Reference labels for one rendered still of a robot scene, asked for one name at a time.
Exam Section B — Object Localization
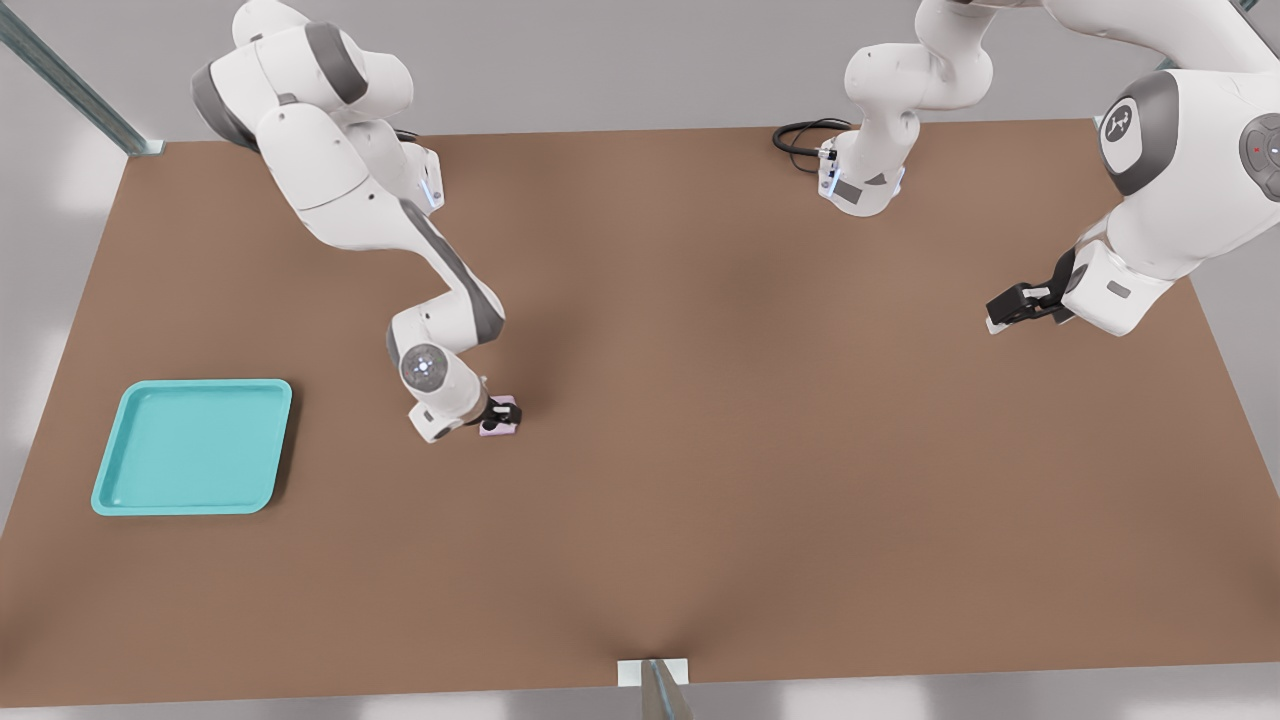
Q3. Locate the pale lilac phone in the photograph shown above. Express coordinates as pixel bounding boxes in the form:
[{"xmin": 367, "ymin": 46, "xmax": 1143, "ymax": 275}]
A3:
[{"xmin": 479, "ymin": 395, "xmax": 520, "ymax": 440}]

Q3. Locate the pale blue-green tray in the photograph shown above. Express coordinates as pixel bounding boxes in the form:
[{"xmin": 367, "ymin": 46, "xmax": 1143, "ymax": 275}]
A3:
[{"xmin": 91, "ymin": 379, "xmax": 294, "ymax": 517}]

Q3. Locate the black cable loop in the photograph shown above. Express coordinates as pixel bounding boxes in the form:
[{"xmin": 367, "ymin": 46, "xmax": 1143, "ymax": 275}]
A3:
[{"xmin": 772, "ymin": 118, "xmax": 854, "ymax": 176}]

